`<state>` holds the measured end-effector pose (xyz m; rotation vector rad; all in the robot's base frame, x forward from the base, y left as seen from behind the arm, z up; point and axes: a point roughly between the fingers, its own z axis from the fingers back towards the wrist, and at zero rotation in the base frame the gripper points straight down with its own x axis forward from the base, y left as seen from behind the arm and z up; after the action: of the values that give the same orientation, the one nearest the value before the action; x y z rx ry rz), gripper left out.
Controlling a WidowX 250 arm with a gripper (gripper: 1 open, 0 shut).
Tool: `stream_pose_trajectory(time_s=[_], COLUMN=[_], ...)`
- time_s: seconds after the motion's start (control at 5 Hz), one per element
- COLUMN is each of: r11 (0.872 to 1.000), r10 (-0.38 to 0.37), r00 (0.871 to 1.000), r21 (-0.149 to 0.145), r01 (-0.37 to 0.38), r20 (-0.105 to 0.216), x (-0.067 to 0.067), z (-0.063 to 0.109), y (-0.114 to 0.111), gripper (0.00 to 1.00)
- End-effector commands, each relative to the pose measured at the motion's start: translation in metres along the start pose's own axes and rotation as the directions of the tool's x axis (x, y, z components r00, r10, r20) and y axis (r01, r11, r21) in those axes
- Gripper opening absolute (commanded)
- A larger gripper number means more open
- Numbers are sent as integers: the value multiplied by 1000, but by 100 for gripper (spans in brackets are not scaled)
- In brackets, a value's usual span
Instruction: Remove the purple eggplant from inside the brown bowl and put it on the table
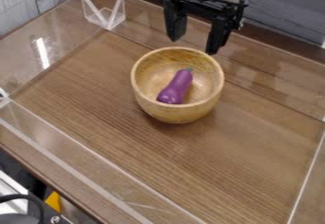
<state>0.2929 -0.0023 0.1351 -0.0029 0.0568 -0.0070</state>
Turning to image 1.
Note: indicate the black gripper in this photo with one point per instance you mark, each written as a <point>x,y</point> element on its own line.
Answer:
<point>211,9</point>

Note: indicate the brown wooden bowl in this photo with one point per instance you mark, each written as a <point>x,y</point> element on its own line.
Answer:
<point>152,74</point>

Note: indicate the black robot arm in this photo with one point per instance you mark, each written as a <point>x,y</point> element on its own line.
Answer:
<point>225,14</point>

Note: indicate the clear acrylic corner bracket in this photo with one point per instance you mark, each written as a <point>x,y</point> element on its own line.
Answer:
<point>106,18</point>

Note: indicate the purple toy eggplant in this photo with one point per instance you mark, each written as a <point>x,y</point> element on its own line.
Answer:
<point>175,92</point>

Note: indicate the yellow label sticker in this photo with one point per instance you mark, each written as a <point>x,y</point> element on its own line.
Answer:
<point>54,201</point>

